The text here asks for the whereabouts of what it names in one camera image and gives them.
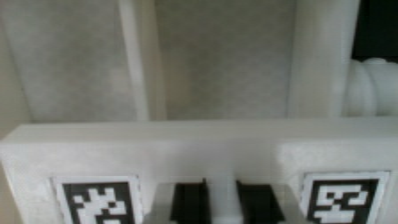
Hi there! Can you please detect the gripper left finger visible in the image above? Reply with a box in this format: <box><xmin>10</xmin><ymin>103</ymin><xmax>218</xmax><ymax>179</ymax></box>
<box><xmin>168</xmin><ymin>181</ymin><xmax>211</xmax><ymax>224</ymax></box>

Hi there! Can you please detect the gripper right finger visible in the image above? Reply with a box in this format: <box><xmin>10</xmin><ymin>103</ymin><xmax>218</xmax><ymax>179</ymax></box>
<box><xmin>236</xmin><ymin>181</ymin><xmax>285</xmax><ymax>224</ymax></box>

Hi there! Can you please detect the white door panel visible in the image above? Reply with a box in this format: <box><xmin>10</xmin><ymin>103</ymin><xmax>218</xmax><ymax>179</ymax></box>
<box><xmin>0</xmin><ymin>117</ymin><xmax>398</xmax><ymax>224</ymax></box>

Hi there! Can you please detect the white cabinet body box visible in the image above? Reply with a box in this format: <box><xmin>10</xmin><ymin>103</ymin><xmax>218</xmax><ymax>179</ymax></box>
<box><xmin>0</xmin><ymin>0</ymin><xmax>398</xmax><ymax>141</ymax></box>

